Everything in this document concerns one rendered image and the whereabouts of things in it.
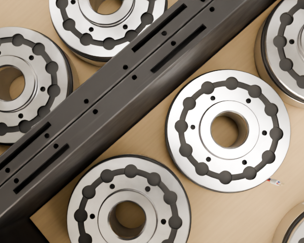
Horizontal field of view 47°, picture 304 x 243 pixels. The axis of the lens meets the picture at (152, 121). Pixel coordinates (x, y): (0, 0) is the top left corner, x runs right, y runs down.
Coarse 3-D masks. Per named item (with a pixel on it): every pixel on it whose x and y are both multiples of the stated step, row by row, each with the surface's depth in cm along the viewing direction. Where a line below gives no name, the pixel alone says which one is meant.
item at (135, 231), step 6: (114, 210) 31; (114, 216) 30; (114, 222) 30; (144, 222) 31; (114, 228) 29; (120, 228) 30; (126, 228) 31; (138, 228) 30; (120, 234) 28; (126, 234) 29; (132, 234) 29
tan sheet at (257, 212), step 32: (256, 32) 32; (224, 64) 32; (160, 128) 32; (224, 128) 32; (96, 160) 32; (160, 160) 32; (288, 160) 31; (64, 192) 32; (192, 192) 31; (256, 192) 31; (288, 192) 31; (64, 224) 31; (128, 224) 31; (192, 224) 31; (224, 224) 31; (256, 224) 31
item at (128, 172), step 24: (96, 168) 29; (120, 168) 28; (144, 168) 28; (72, 192) 29; (96, 192) 28; (144, 192) 28; (168, 192) 28; (72, 216) 28; (96, 216) 28; (168, 216) 28; (72, 240) 28; (96, 240) 28; (168, 240) 28
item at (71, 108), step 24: (192, 0) 22; (168, 24) 22; (144, 48) 22; (96, 72) 22; (120, 72) 22; (72, 96) 22; (96, 96) 22; (48, 120) 22; (72, 120) 22; (24, 144) 23; (48, 144) 22
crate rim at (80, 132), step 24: (216, 0) 22; (240, 0) 22; (192, 24) 22; (216, 24) 22; (168, 48) 22; (192, 48) 22; (144, 72) 22; (120, 96) 22; (96, 120) 22; (72, 144) 22; (24, 168) 22; (48, 168) 22; (0, 192) 22; (24, 192) 22; (0, 216) 22
